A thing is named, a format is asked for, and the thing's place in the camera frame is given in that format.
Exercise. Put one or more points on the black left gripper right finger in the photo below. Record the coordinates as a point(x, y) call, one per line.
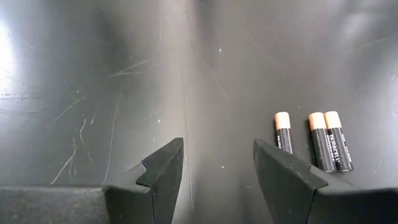
point(311, 202)

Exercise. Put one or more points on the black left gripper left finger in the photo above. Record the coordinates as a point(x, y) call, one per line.
point(93, 205)

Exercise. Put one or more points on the black copper-top AAA battery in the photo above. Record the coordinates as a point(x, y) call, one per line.
point(339, 146)
point(321, 146)
point(283, 130)

